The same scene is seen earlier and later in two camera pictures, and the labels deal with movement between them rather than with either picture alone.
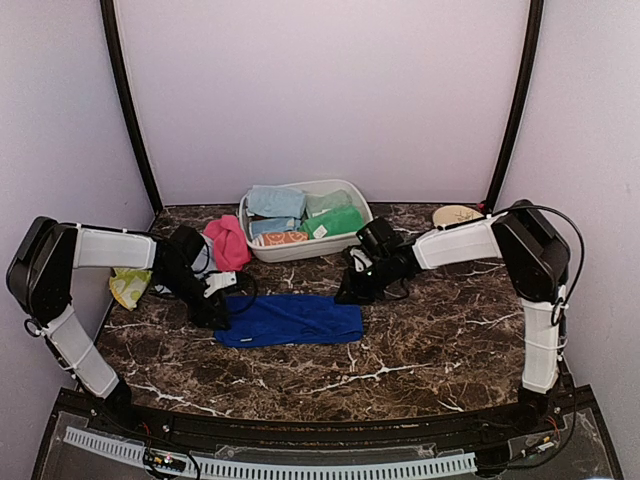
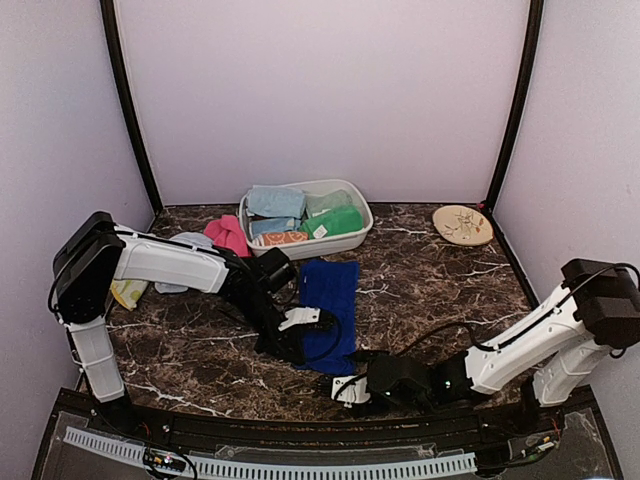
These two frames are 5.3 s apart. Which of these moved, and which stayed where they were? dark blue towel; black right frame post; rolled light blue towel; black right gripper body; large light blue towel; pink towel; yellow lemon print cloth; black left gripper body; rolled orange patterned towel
Moved: dark blue towel; black right gripper body; black left gripper body
Stayed: yellow lemon print cloth; black right frame post; rolled light blue towel; rolled orange patterned towel; pink towel; large light blue towel
